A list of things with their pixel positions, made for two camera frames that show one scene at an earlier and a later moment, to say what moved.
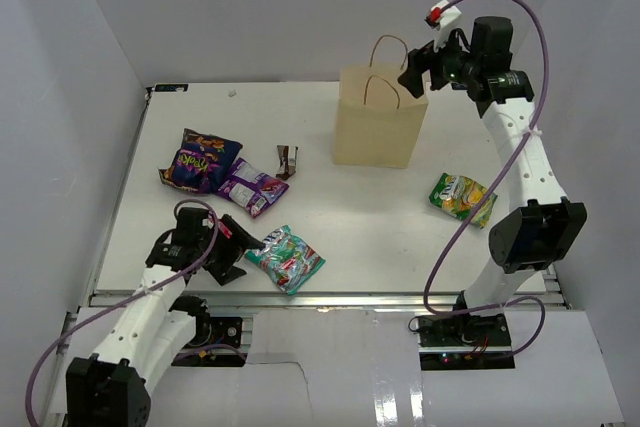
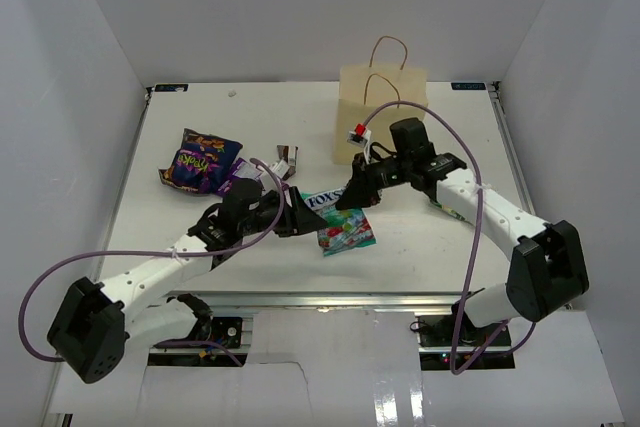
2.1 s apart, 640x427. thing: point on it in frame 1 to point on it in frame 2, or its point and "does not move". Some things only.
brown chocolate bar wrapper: x=287 y=165 does not move
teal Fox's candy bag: x=289 y=262 to x=346 y=229
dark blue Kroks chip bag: x=202 y=162 does not move
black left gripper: x=225 y=271 to x=299 y=218
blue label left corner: x=170 y=87 does not move
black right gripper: x=429 y=59 to x=363 y=189
